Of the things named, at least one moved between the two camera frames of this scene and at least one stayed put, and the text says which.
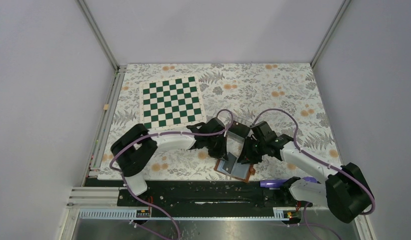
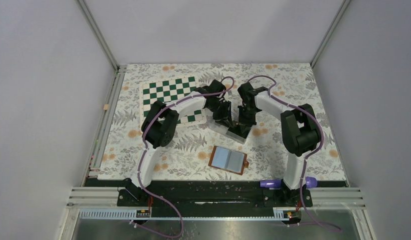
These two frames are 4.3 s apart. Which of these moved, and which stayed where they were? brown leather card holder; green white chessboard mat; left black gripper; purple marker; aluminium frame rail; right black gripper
Moved: brown leather card holder; left black gripper; right black gripper
Stayed: purple marker; green white chessboard mat; aluminium frame rail
